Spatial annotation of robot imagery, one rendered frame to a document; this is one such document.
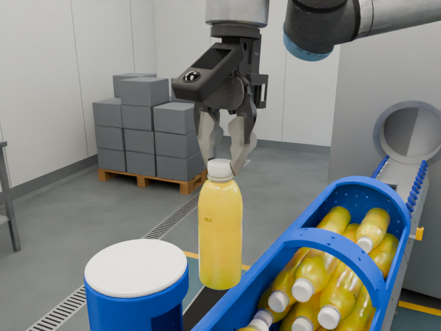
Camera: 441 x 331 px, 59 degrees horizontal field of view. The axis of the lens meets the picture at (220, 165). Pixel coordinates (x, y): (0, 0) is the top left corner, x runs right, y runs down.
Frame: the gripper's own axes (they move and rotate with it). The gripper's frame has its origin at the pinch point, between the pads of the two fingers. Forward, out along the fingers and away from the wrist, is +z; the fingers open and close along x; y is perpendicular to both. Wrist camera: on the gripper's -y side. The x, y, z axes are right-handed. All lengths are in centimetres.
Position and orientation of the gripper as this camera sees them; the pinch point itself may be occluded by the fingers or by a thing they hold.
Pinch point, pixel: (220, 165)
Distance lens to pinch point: 59.3
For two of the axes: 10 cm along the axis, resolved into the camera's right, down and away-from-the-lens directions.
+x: -8.5, -1.7, 4.9
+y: 5.2, -1.8, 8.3
